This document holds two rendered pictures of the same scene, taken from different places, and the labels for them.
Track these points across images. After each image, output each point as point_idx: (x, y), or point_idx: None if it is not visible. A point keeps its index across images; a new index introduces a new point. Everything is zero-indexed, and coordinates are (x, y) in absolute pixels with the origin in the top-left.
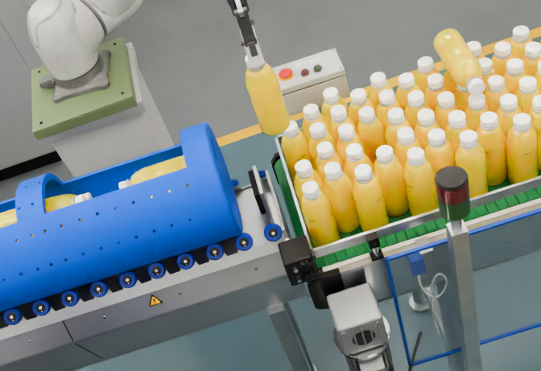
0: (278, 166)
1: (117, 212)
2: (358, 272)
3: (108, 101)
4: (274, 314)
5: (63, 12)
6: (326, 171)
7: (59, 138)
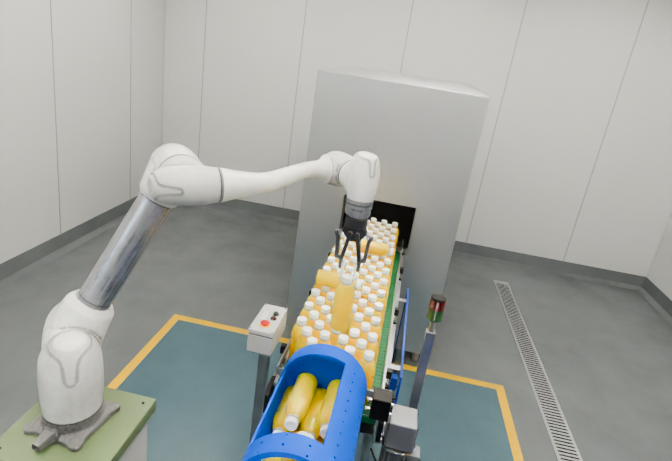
0: None
1: (347, 412)
2: None
3: (139, 415)
4: None
5: (94, 338)
6: (362, 343)
7: None
